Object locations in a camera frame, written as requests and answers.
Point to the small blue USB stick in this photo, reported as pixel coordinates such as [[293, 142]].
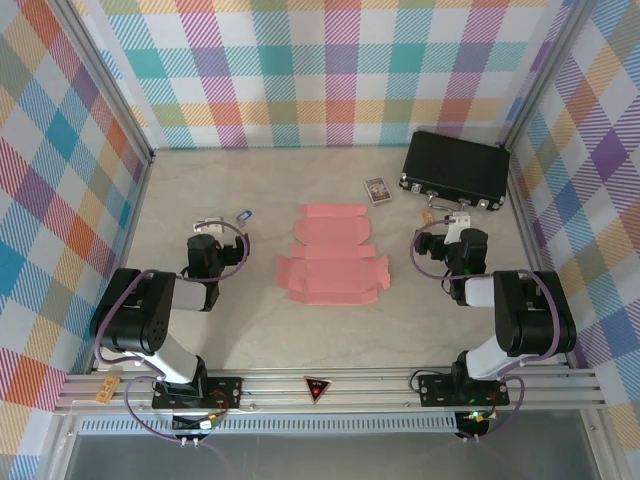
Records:
[[244, 216]]

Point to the pink paper box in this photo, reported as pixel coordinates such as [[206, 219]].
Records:
[[330, 280]]

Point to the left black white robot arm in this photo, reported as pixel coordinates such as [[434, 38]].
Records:
[[135, 310]]

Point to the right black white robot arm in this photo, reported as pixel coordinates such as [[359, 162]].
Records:
[[530, 310]]

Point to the playing card deck box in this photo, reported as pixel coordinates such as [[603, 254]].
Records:
[[377, 191]]

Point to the black connector box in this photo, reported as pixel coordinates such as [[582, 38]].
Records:
[[475, 426], [190, 425]]

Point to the black carrying case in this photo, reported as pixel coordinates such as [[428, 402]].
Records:
[[455, 165]]

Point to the orange label tag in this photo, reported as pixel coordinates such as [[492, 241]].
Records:
[[106, 390]]

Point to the grey metal panel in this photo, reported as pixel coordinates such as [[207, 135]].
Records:
[[325, 457]]

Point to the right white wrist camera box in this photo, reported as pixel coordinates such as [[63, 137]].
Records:
[[456, 227]]

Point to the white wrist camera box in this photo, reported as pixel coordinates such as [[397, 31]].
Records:
[[212, 225], [456, 227]]

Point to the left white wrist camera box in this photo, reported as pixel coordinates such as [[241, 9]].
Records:
[[212, 225]]

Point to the aluminium side rail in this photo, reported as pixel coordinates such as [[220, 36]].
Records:
[[132, 225], [534, 250]]

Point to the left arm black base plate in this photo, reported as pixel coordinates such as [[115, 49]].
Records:
[[227, 387]]

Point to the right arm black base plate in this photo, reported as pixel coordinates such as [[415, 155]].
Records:
[[435, 390]]

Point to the aluminium frame post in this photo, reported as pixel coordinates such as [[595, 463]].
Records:
[[107, 90], [540, 85]]

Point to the aluminium frame rail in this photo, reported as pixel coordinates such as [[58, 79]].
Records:
[[360, 395]]

